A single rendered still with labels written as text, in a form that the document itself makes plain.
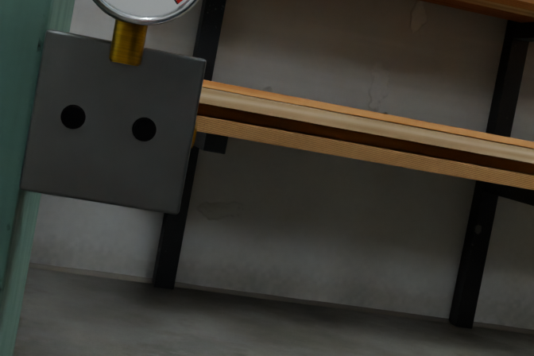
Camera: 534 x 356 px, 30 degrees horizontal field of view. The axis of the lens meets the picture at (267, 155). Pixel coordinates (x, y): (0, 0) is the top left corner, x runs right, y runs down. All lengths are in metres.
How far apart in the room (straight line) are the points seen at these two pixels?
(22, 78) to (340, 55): 2.64
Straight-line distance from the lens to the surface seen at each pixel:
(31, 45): 0.53
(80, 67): 0.50
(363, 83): 3.17
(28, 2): 0.53
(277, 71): 3.08
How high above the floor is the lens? 0.60
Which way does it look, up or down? 3 degrees down
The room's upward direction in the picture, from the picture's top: 11 degrees clockwise
